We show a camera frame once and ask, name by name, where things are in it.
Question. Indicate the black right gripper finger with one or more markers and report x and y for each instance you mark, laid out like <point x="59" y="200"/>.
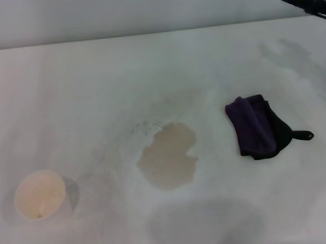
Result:
<point x="303" y="1"/>

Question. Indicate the purple rag with black loop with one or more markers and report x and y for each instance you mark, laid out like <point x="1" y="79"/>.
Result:
<point x="251" y="127"/>

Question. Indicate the white paper cup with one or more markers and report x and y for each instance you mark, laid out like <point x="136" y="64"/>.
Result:
<point x="39" y="195"/>

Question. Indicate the brown water stain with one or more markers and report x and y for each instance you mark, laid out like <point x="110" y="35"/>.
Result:
<point x="168" y="158"/>

